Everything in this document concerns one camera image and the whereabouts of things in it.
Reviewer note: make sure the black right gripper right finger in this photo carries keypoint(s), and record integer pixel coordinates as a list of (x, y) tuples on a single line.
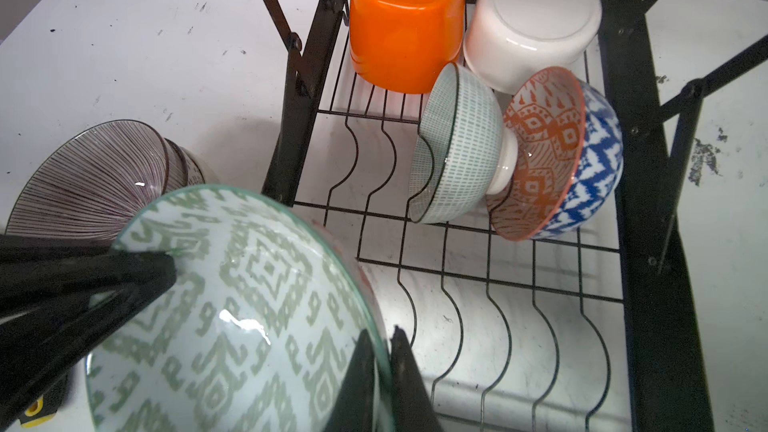
[(412, 408)]

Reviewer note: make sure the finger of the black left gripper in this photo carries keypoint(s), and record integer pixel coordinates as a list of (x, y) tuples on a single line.
[(37, 271), (40, 347)]

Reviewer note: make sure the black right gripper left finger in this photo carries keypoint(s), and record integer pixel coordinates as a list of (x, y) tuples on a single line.
[(354, 406)]

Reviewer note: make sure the green patterned ceramic bowl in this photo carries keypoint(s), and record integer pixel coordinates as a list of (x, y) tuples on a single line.
[(257, 333)]

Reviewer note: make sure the red patterned ceramic bowl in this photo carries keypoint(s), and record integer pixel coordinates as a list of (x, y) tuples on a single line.
[(570, 157)]

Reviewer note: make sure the orange plastic bowl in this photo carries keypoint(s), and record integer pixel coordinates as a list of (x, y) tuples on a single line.
[(402, 45)]

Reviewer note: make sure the white ceramic bowl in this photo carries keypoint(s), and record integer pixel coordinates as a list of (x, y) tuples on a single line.
[(508, 41)]

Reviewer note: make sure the yellow black screwdriver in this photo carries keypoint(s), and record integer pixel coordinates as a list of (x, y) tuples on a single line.
[(47, 405)]

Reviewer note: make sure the black wire dish rack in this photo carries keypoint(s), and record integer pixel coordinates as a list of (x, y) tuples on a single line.
[(545, 334)]

